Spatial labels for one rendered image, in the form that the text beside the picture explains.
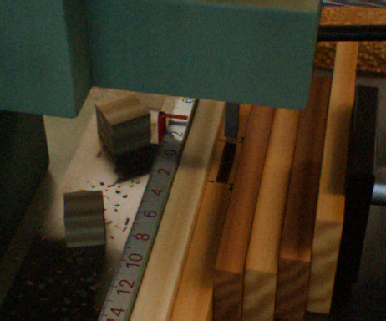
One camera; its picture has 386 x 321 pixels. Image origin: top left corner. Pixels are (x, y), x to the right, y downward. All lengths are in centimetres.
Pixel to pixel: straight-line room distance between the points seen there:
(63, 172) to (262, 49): 34
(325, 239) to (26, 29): 21
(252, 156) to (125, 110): 26
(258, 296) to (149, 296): 7
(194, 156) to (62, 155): 27
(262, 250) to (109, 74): 14
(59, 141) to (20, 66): 33
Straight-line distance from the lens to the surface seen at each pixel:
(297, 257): 49
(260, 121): 58
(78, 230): 70
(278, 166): 56
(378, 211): 61
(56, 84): 50
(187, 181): 54
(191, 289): 49
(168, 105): 78
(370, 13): 77
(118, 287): 47
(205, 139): 58
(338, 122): 55
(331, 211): 49
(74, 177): 78
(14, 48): 50
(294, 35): 49
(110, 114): 79
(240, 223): 51
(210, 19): 49
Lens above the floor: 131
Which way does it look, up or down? 40 degrees down
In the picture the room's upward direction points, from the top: straight up
